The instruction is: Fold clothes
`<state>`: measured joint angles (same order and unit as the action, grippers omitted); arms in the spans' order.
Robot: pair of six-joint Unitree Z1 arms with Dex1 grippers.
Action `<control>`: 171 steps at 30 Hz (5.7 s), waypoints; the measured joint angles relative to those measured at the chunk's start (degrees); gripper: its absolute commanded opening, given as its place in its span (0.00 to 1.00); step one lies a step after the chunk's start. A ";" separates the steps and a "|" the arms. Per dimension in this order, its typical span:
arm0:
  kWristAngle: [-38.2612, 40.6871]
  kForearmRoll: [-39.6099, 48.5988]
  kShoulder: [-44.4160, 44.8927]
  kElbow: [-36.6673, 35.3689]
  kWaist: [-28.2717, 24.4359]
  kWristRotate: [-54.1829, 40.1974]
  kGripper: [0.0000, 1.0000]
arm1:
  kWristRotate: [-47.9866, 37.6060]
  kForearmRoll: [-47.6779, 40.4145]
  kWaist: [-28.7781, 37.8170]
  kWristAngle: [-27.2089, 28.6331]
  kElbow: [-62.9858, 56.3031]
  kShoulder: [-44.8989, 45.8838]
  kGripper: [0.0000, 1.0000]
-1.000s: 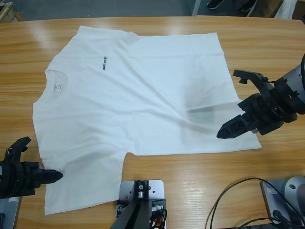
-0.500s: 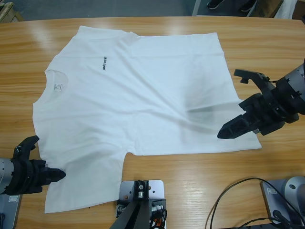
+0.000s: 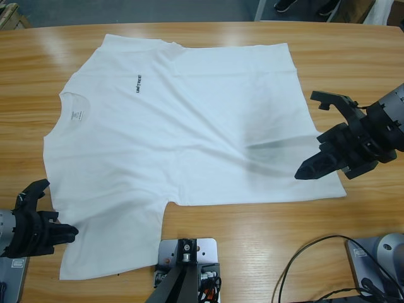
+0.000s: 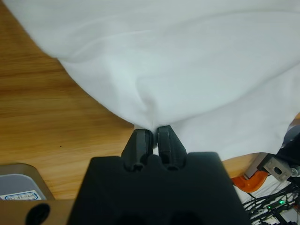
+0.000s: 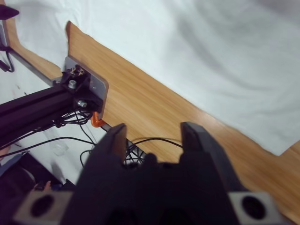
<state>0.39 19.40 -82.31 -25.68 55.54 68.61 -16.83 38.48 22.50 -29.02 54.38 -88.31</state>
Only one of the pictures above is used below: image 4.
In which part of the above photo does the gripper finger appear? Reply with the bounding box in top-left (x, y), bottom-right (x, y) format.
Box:
top-left (156, 126), bottom-right (188, 171)
top-left (121, 128), bottom-right (154, 173)

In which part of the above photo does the white t-shirt with black print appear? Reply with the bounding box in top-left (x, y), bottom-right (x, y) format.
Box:
top-left (4, 0), bottom-right (300, 162)

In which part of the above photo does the orange clamp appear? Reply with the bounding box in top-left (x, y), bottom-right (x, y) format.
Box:
top-left (231, 169), bottom-right (268, 193)

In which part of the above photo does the black wire tangle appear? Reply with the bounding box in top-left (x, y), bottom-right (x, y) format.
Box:
top-left (242, 181), bottom-right (300, 225)

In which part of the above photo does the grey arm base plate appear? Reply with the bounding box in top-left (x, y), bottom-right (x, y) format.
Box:
top-left (0, 163), bottom-right (56, 202)

